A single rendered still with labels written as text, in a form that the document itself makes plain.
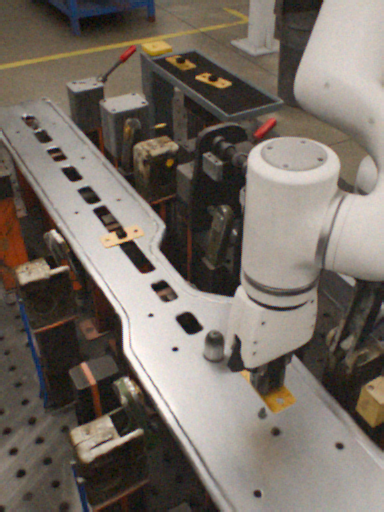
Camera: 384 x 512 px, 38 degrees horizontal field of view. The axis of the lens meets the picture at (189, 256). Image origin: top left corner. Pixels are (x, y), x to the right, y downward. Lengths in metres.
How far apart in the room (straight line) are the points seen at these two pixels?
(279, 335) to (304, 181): 0.21
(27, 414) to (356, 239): 0.86
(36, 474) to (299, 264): 0.74
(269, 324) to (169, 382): 0.26
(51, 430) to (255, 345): 0.64
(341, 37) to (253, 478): 0.52
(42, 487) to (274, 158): 0.79
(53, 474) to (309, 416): 0.52
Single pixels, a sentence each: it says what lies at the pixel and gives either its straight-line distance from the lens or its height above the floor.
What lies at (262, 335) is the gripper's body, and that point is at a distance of 0.63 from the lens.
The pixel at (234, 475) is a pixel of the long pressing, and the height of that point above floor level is 1.00.
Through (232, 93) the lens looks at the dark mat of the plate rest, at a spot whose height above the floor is 1.16.
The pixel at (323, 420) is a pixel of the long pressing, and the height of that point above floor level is 1.00.
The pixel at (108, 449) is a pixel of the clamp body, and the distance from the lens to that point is 0.74.
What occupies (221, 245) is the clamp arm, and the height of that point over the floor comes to 1.04.
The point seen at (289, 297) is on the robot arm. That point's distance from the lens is 0.58.
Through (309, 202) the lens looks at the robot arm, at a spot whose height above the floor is 1.38.
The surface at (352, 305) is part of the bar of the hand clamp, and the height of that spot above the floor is 1.13.
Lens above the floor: 1.66
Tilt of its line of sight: 40 degrees down
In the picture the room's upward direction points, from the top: straight up
